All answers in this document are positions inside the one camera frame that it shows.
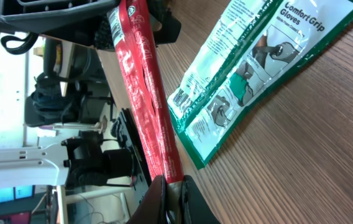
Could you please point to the green glove package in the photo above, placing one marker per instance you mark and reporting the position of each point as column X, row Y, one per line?
column 254, row 47

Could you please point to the black office chair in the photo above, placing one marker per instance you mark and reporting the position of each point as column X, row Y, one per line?
column 46, row 104

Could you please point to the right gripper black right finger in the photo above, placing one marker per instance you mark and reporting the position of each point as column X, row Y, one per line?
column 195, row 210

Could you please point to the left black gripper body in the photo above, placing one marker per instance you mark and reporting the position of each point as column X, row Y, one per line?
column 85, row 22

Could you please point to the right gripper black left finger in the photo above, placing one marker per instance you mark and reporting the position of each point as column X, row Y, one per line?
column 152, row 209

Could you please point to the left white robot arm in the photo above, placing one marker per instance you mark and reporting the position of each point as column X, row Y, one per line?
column 56, row 164

